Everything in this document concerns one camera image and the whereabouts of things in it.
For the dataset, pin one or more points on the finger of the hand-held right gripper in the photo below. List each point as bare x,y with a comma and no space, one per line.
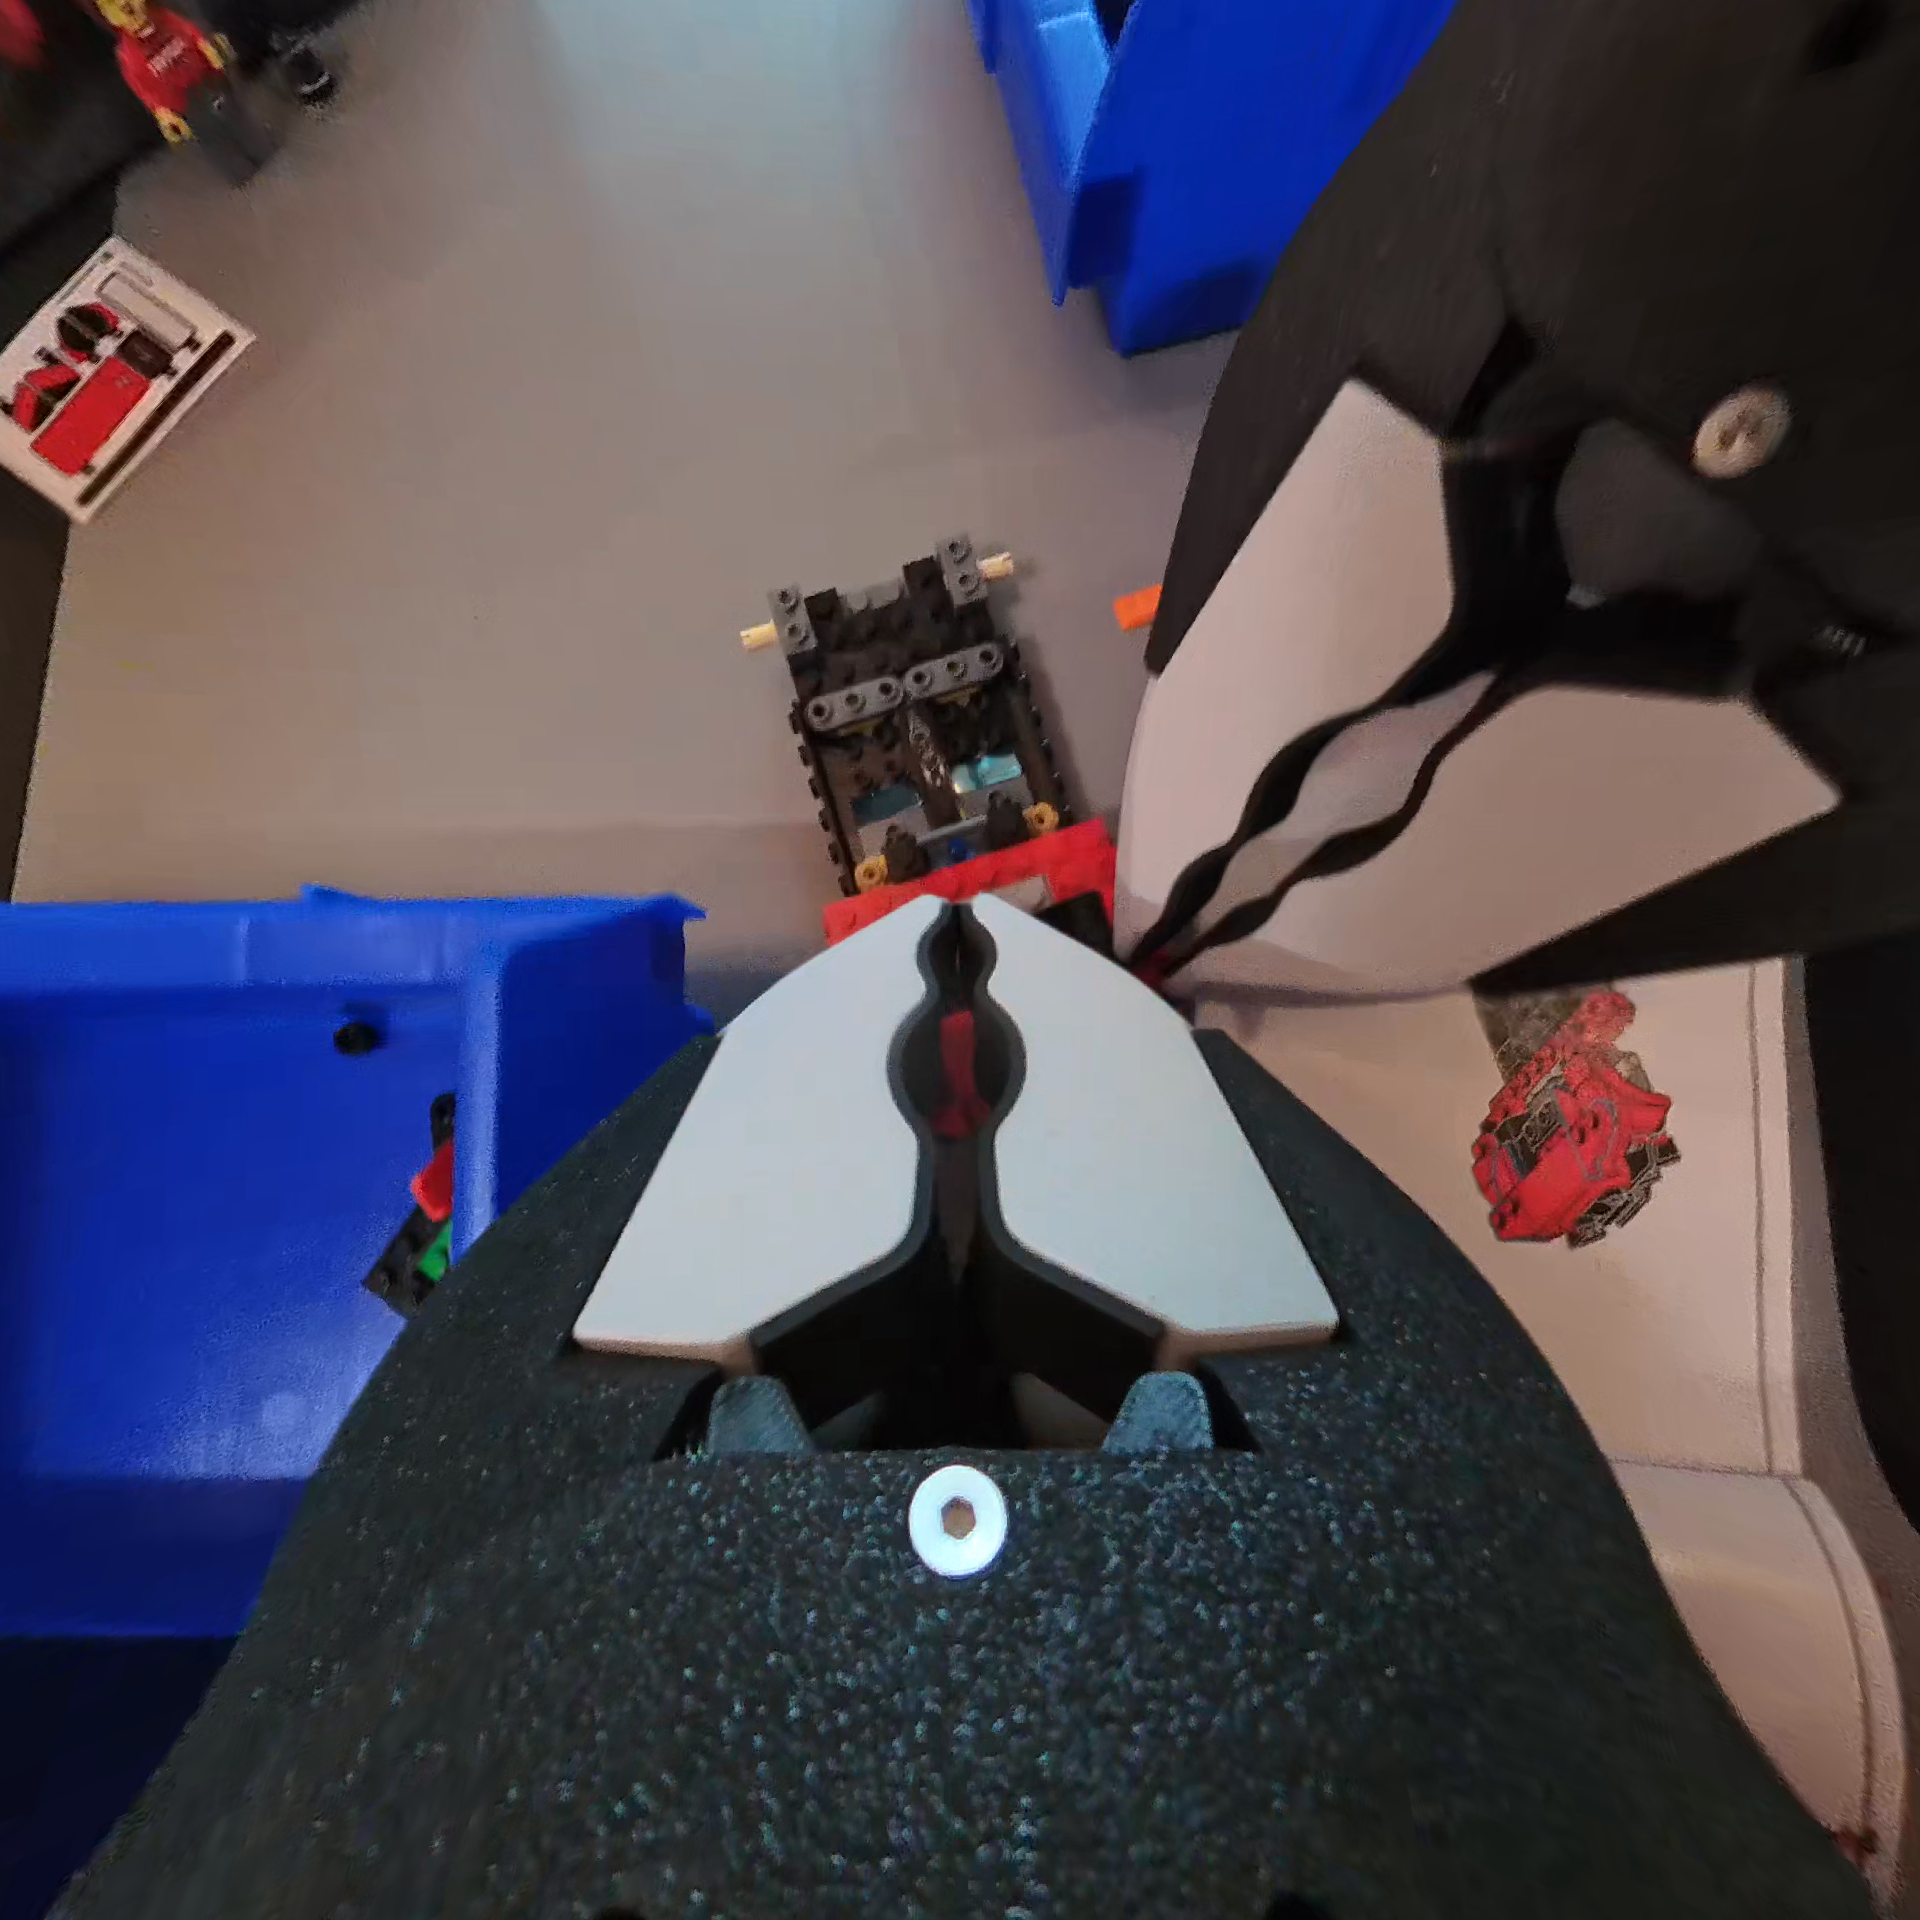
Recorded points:
1575,826
1291,598

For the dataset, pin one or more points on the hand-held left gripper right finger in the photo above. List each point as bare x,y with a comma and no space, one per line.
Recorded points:
1156,1170

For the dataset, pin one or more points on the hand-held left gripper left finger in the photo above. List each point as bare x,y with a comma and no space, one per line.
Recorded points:
781,1170

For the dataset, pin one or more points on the red lego piece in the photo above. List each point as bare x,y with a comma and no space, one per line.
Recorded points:
436,1178
957,1073

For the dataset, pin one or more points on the red and black lego car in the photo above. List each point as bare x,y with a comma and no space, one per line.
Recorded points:
915,720

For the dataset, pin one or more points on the blue plastic bin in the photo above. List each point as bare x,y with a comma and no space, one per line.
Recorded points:
195,1201
1202,181

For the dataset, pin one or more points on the orange lego piece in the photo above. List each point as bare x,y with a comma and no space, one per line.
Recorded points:
1137,604

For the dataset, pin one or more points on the green lego piece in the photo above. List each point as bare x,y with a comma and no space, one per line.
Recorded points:
436,1251

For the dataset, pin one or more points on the black lego plate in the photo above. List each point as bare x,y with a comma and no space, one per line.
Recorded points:
398,1276

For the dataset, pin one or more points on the black round lego piece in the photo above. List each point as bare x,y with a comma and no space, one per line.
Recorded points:
358,1035

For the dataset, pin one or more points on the lego instruction booklet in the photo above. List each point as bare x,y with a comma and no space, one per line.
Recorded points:
1682,1348

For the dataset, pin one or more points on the lego sticker sheet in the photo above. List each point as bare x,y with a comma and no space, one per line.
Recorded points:
121,376

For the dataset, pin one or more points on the black rounded object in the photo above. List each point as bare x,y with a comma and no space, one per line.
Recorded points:
1868,1201

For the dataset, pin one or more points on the black minifigure helmet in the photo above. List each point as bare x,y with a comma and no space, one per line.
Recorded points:
308,70

